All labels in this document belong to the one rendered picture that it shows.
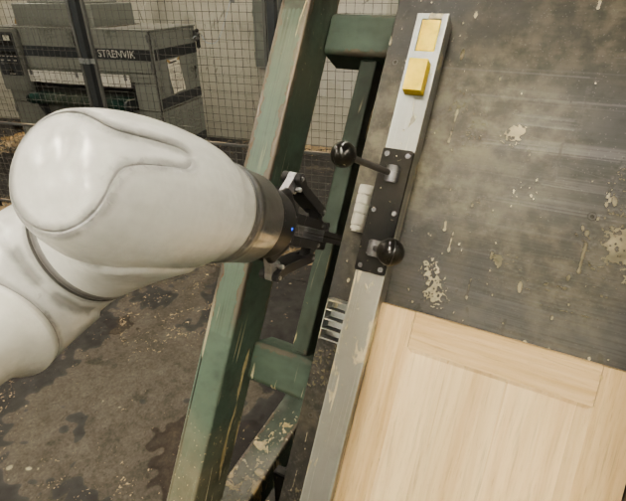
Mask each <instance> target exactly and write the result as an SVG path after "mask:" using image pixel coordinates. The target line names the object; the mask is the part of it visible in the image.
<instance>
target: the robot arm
mask: <svg viewBox="0 0 626 501"><path fill-rule="evenodd" d="M281 179H282V182H283V184H282V186H281V187H279V186H276V187H275V186H274V185H273V184H272V183H271V182H270V181H269V180H268V179H267V178H265V177H264V176H262V175H260V174H257V173H255V172H253V171H250V170H248V169H246V168H244V167H243V166H241V165H239V164H237V163H235V162H232V161H231V159H230V157H229V156H228V155H227V154H226V153H224V152H223V151H222V150H220V149H219V148H217V147H216V146H214V145H213V144H211V143H210V142H208V141H206V140H204V139H202V138H201V137H199V136H197V135H195V134H193V133H190V132H188V131H186V130H184V129H181V128H179V127H177V126H174V125H172V124H169V123H166V122H163V121H160V120H158V119H154V118H151V117H148V116H144V115H140V114H136V113H132V112H128V111H123V110H116V109H109V108H100V107H73V108H65V109H61V110H58V111H55V112H53V113H51V114H49V115H47V116H45V117H44V118H42V119H41V120H40V121H38V122H37V123H36V124H35V125H34V126H33V127H31V128H30V130H29V131H28V132H27V133H26V134H25V136H24V137H23V138H22V140H21V142H20V143H19V145H18V147H17V149H16V151H15V153H14V156H13V159H12V163H11V167H10V173H9V193H10V199H11V202H12V205H10V206H8V207H7V208H5V209H3V210H1V211H0V386H1V385H2V384H3V383H5V382H6V381H8V380H10V379H12V378H24V377H30V376H34V375H37V374H39V373H41V372H43V371H44V370H46V369H47V368H48V367H49V366H50V365H51V363H52V362H53V361H54V360H55V359H56V358H57V357H58V356H59V355H60V354H61V353H62V352H63V351H64V350H65V349H66V348H67V347H68V346H69V345H70V344H71V343H72V342H73V341H74V340H75V339H76V338H77V337H78V336H79V335H80V334H81V333H82V332H83V331H84V330H86V329H87V328H88V327H89V326H90V325H91V324H92V323H94V322H95V321H96V320H97V319H98V318H99V316H100V311H101V310H102V309H103V308H104V307H106V306H107V305H108V304H109V303H110V302H112V301H113V300H115V299H117V298H119V297H120V296H122V295H124V294H127V293H129V292H131V291H134V290H136V289H139V288H141V287H144V286H146V285H149V284H152V283H155V282H158V281H161V280H164V279H168V278H171V277H175V276H178V275H182V274H186V273H190V272H191V271H193V270H194V269H195V268H196V267H198V266H202V265H205V264H207V263H210V262H211V263H223V262H242V263H248V262H252V261H255V260H257V259H259V260H261V261H263V262H264V267H263V268H262V269H261V270H260V271H259V277H260V278H264V279H267V280H270V281H274V282H277V283H278V282H280V281H281V280H282V279H283V278H284V276H285V275H286V274H288V273H290V272H292V271H294V270H297V269H299V268H301V267H303V266H305V265H308V264H310V263H312V262H313V261H314V259H315V254H314V253H313V252H314V250H321V251H322V250H324V249H325V245H326V243H328V244H333V245H338V246H339V245H340V242H341V238H342V236H341V235H337V234H334V233H330V232H329V228H330V224H329V223H327V222H323V221H322V217H324V215H325V213H326V208H325V207H324V206H323V204H322V203H321V202H320V201H319V199H318V198H317V197H316V196H315V194H314V193H313V192H312V191H311V190H310V188H309V187H308V186H307V182H306V179H305V176H304V174H301V173H296V172H290V171H283V172H282V175H281ZM294 200H295V201H296V202H297V204H298V205H299V206H300V207H301V208H302V209H303V210H304V211H305V212H306V213H309V215H308V217H307V216H304V215H301V214H299V213H298V211H297V208H296V204H295V201H294ZM297 225H300V226H304V227H305V229H304V233H303V237H299V236H294V234H295V229H296V226H297ZM290 246H292V247H301V250H296V251H293V252H290V253H287V254H285V255H283V254H284V253H285V252H286V251H287V250H288V248H289V247H290Z"/></svg>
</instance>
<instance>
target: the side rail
mask: <svg viewBox="0 0 626 501"><path fill-rule="evenodd" d="M339 2H340V0H282V2H281V7H280V11H279V15H278V19H277V24H276V28H275V32H274V37H273V41H272V45H271V50H270V54H269V58H268V63H267V67H266V71H265V76H264V80H263V84H262V89H261V93H260V97H259V102H258V106H257V110H256V115H255V119H254V123H253V128H252V132H251V136H250V141H249V144H248V148H247V153H246V157H245V161H244V166H243V167H244V168H246V169H248V170H250V171H253V172H255V173H257V174H260V175H262V176H264V177H265V178H267V179H268V180H269V181H270V182H271V183H272V184H273V185H274V186H275V187H276V186H279V187H281V186H282V184H283V182H282V179H281V175H282V172H283V171H290V172H296V173H299V170H300V166H301V162H302V157H303V153H304V149H305V145H306V140H307V136H308V132H309V128H310V123H311V119H312V115H313V111H314V106H315V102H316V98H317V94H318V89H319V85H320V81H321V78H322V74H323V69H324V65H325V61H326V57H327V56H326V55H325V53H324V47H325V43H326V39H327V35H328V30H329V26H330V22H331V18H332V16H333V15H334V14H337V10H338V6H339ZM263 267H264V262H263V261H261V260H259V259H257V260H255V261H252V262H248V263H242V262H223V263H222V264H221V268H220V273H219V277H218V281H217V286H216V290H215V294H214V299H213V303H212V307H211V312H210V316H209V320H208V325H207V329H206V333H205V338H204V342H203V346H202V351H201V355H200V359H199V364H198V368H197V372H196V377H195V381H194V385H193V390H192V393H191V397H190V402H189V406H188V410H187V415H186V419H185V423H184V428H183V432H182V436H181V441H180V445H179V449H178V454H177V458H176V462H175V467H174V471H173V475H172V480H171V484H170V488H169V493H168V497H167V501H220V500H221V499H222V498H223V494H224V490H225V486H226V482H227V477H228V473H229V469H230V465H231V460H232V456H233V452H234V448H235V440H236V436H237V432H238V427H239V423H240V419H241V415H242V411H243V406H244V402H245V398H246V394H247V389H248V385H249V381H250V379H249V378H248V376H247V372H248V368H249V364H250V359H251V355H252V351H253V347H254V344H255V342H256V341H258V340H259V339H260V334H261V330H262V326H263V322H264V317H265V313H266V309H267V305H268V300H269V296H270V292H271V288H272V283H273V281H270V280H267V279H264V278H260V277H259V271H260V270H261V269H262V268H263Z"/></svg>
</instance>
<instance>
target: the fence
mask: <svg viewBox="0 0 626 501"><path fill-rule="evenodd" d="M422 20H441V25H440V29H439V33H438V37H437V41H436V45H435V50H434V52H424V51H416V50H415V48H416V44H417V40H418V36H419V32H420V28H421V24H422ZM451 29H452V25H451V20H450V15H449V14H435V13H418V14H417V18H416V22H415V26H414V30H413V34H412V39H411V43H410V47H409V51H408V55H407V59H406V63H405V67H404V72H403V76H402V80H401V84H400V88H399V92H398V96H397V100H396V104H395V109H394V113H393V117H392V121H391V128H390V132H389V136H388V141H387V145H386V147H387V148H394V149H401V150H408V151H413V153H414V157H413V161H412V166H411V170H410V174H409V178H408V182H407V186H406V190H405V194H404V198H403V202H402V206H401V210H400V214H399V218H398V223H397V227H396V231H395V235H394V238H395V239H396V240H398V241H399V239H400V235H401V231H402V227H403V223H404V219H405V215H406V211H407V207H408V202H409V198H410V194H411V190H412V186H413V182H414V178H415V174H416V170H417V166H418V162H419V158H420V154H421V150H422V146H423V142H424V137H425V133H426V129H427V125H428V121H429V117H430V113H431V110H432V106H433V102H434V98H435V94H436V90H437V86H438V82H439V78H440V73H441V69H442V65H443V61H444V57H445V53H446V49H447V45H448V41H449V37H450V33H451ZM409 58H419V59H429V62H430V70H429V74H428V78H427V82H426V86H425V90H424V94H423V96H422V95H411V94H404V92H403V90H402V86H403V82H404V78H405V74H406V70H407V65H408V61H409ZM391 272H392V266H387V270H386V274H385V275H384V276H380V275H376V274H372V273H369V272H365V271H361V270H357V269H356V271H355V275H354V279H353V284H352V288H351V292H350V296H349V300H348V304H347V308H346V312H345V317H344V321H343V325H342V329H341V333H340V337H339V341H338V345H337V349H336V354H335V358H334V362H333V366H332V370H331V374H330V378H329V382H328V386H327V391H326V395H325V399H324V403H323V407H322V411H321V414H320V418H319V423H318V427H317V431H316V435H315V439H314V443H313V447H312V451H311V455H310V460H309V464H308V468H307V472H306V476H305V480H304V484H303V488H302V493H301V497H300V501H333V500H334V496H335V492H336V488H337V484H338V480H339V476H340V471H341V467H342V463H343V459H344V455H345V451H346V447H347V443H348V439H349V435H350V431H351V427H352V423H353V419H354V415H355V410H356V406H357V402H358V398H359V394H360V390H361V386H362V382H363V378H364V375H365V371H366V367H367V363H368V359H369V355H370V350H371V346H372V342H373V338H374V334H375V330H376V326H377V322H378V318H379V314H380V310H381V306H382V303H383V302H385V299H386V295H387V291H388V287H389V283H390V279H391Z"/></svg>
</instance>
